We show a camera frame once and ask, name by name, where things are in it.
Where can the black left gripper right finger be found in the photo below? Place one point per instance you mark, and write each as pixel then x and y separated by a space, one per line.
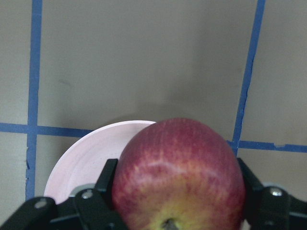
pixel 269 207

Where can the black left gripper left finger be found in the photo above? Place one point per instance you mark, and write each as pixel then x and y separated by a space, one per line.
pixel 89 209

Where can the red apple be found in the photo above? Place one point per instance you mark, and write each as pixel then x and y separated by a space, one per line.
pixel 179 174

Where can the pink plate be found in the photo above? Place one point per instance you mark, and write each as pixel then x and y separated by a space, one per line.
pixel 81 165

